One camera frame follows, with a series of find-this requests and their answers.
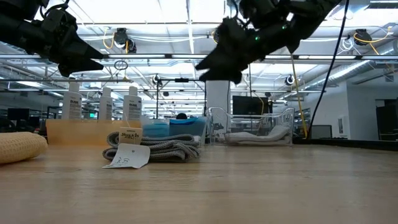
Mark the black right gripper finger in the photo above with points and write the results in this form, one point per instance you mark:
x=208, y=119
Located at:
x=220, y=60
x=227, y=74

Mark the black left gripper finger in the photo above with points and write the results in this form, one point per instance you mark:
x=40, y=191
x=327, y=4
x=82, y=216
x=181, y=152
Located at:
x=82, y=51
x=77, y=66

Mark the white CLEAR label bottle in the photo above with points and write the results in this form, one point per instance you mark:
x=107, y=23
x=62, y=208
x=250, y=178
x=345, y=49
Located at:
x=105, y=107
x=133, y=105
x=72, y=105

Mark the light grey cloth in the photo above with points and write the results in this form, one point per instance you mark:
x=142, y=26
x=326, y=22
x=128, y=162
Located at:
x=258, y=137

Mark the beige Suuds label card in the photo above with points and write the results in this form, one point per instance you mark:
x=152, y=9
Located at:
x=130, y=135

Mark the dark grey microfiber cloth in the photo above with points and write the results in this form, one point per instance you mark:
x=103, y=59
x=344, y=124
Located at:
x=174, y=146

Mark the yellow waffle cloth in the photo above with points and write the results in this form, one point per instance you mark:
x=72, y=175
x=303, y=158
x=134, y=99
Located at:
x=18, y=146

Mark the white handwritten paper tag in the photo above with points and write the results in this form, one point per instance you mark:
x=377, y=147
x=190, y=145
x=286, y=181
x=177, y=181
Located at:
x=130, y=155

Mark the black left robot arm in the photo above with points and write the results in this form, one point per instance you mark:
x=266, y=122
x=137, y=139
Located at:
x=18, y=28

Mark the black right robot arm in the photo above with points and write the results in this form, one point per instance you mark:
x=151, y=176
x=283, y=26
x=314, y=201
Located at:
x=311, y=12

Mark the white square column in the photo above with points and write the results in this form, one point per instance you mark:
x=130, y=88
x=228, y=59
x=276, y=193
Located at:
x=217, y=96

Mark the black monitor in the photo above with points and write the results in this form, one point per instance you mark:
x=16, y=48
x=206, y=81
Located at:
x=252, y=105

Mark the green exit sign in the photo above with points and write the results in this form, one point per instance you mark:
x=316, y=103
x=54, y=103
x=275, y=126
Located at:
x=92, y=115

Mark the clear plastic bin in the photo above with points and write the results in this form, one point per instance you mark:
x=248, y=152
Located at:
x=214, y=124

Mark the person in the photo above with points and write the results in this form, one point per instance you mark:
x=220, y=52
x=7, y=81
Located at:
x=181, y=116

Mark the long ceiling light bar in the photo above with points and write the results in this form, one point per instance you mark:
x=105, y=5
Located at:
x=155, y=56

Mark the frosted translucent bin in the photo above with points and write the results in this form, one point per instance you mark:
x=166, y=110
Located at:
x=149, y=119

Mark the grey monitor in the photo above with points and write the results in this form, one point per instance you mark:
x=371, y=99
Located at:
x=323, y=131

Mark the dark doorway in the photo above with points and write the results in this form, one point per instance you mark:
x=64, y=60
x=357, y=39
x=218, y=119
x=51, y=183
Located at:
x=387, y=121

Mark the black metal frame rig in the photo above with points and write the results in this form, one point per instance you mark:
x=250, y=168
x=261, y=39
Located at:
x=182, y=80

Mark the silver ventilation duct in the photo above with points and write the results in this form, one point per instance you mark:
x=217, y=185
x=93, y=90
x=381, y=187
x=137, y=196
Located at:
x=345, y=73

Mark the white wall box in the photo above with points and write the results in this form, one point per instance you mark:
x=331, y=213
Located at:
x=340, y=126

